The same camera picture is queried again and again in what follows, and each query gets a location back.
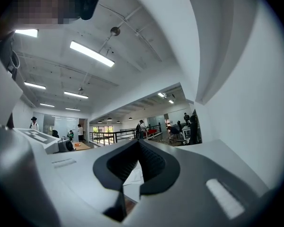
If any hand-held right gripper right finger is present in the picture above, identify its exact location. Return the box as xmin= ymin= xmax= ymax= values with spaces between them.
xmin=122 ymin=139 xmax=270 ymax=227

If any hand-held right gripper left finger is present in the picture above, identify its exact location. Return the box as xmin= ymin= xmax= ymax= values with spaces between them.
xmin=0 ymin=124 xmax=141 ymax=227

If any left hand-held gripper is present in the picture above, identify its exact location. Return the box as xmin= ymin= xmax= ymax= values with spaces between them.
xmin=13 ymin=127 xmax=75 ymax=155

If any white paper sheet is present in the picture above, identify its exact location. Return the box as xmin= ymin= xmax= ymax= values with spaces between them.
xmin=122 ymin=161 xmax=145 ymax=202

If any wooden table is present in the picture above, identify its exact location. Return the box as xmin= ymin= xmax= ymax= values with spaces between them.
xmin=73 ymin=141 xmax=92 ymax=151

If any black metal railing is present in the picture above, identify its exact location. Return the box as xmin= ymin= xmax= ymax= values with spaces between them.
xmin=89 ymin=124 xmax=162 ymax=147

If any person's grey shirt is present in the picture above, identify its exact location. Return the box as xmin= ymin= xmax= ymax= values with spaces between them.
xmin=0 ymin=32 xmax=24 ymax=127

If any group of long ceiling lights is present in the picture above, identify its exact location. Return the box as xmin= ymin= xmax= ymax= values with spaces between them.
xmin=14 ymin=28 xmax=115 ymax=112

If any person's head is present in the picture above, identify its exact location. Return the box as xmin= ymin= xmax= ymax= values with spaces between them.
xmin=0 ymin=0 xmax=81 ymax=40

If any black head camera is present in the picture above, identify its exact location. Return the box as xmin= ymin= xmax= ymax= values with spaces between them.
xmin=72 ymin=0 xmax=104 ymax=21

